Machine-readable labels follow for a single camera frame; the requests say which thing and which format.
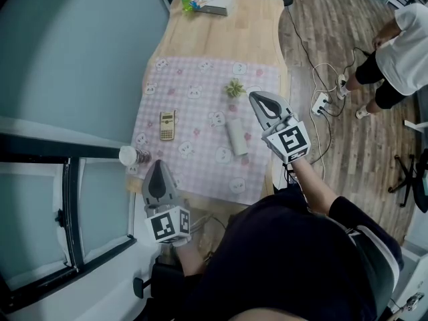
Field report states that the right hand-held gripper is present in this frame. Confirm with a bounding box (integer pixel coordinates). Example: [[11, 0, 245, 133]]
[[248, 90, 312, 165]]

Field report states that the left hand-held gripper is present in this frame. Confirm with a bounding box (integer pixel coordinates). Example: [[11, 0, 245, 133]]
[[140, 159, 192, 246]]

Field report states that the white rectangular box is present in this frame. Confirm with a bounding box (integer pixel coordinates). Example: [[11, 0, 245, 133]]
[[225, 118, 249, 156]]

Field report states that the person's left forearm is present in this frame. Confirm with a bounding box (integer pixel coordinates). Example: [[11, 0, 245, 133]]
[[175, 241, 207, 278]]

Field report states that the person's right forearm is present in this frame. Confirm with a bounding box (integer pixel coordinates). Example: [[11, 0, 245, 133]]
[[292, 158, 341, 216]]

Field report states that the white-lidded clear jar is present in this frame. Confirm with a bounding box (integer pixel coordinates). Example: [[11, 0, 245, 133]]
[[118, 144, 152, 168]]

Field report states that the small green potted plant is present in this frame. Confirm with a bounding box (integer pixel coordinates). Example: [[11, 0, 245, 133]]
[[223, 77, 246, 100]]

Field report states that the pink checked table mat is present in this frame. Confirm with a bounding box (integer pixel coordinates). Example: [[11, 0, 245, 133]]
[[124, 56, 282, 207]]

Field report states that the white power strip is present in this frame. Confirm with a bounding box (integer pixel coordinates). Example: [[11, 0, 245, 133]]
[[310, 92, 332, 116]]

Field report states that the beige calculator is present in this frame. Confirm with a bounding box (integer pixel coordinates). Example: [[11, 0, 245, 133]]
[[158, 109, 178, 142]]

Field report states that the flat white box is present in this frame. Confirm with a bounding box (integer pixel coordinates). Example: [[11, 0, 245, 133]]
[[191, 0, 236, 17]]

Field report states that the white desk leg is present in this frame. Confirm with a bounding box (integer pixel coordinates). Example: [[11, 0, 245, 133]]
[[403, 119, 428, 132]]

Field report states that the person's black shirt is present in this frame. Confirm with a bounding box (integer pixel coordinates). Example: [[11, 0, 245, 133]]
[[181, 188, 405, 321]]

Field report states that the black office chair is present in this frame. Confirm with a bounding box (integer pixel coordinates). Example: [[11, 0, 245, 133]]
[[387, 151, 428, 214]]

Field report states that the white cable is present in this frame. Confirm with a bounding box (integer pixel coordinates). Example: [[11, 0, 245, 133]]
[[310, 62, 347, 177]]

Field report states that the black cable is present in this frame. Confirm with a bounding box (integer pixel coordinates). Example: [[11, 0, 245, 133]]
[[285, 6, 372, 167]]

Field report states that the black window frame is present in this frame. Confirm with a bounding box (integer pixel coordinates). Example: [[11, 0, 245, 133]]
[[0, 133, 138, 314]]

